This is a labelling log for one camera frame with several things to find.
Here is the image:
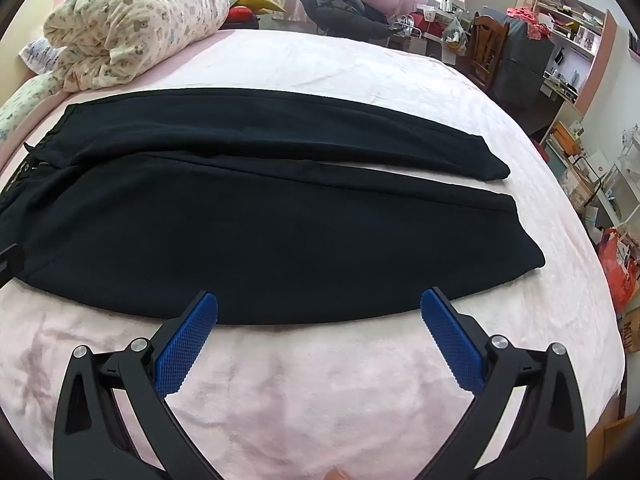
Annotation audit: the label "white small rack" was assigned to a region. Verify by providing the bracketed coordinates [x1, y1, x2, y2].
[602, 125, 639, 226]

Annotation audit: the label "floral rolled duvet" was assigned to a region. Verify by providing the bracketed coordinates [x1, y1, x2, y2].
[43, 0, 230, 93]

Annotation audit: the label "pink bookshelf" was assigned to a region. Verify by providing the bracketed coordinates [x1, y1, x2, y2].
[533, 0, 617, 116]

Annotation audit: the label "orange plastic bag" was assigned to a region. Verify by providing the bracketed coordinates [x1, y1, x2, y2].
[597, 228, 639, 313]

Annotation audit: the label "black pants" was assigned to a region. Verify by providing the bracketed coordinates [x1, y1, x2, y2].
[1, 89, 544, 325]

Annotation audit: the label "red and yellow toy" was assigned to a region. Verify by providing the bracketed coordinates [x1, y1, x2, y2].
[221, 0, 285, 29]

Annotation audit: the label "pink bed sheet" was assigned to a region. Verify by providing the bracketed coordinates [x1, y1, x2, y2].
[1, 30, 625, 479]

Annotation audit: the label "wooden chair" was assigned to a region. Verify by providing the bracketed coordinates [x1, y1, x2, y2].
[466, 13, 510, 93]

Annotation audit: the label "floral pillow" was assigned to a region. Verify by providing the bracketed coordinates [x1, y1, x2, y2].
[0, 73, 64, 148]

